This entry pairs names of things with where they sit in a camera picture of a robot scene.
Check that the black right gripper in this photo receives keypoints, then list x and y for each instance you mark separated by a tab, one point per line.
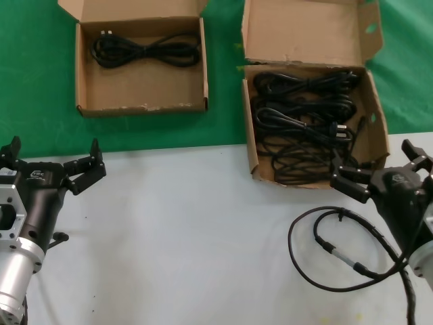
399	199

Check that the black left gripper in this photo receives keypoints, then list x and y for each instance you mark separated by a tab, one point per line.
40	199

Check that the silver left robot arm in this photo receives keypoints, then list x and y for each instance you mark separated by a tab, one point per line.
15	277

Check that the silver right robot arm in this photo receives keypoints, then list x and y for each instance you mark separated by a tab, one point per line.
424	260

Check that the shallow brown cardboard box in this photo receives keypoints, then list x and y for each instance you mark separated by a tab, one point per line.
142	84

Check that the cardboard box with torn lid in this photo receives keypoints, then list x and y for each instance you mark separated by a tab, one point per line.
304	30

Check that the green table cloth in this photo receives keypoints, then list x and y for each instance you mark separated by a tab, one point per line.
34	67

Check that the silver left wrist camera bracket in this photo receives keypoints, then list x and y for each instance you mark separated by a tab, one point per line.
10	213

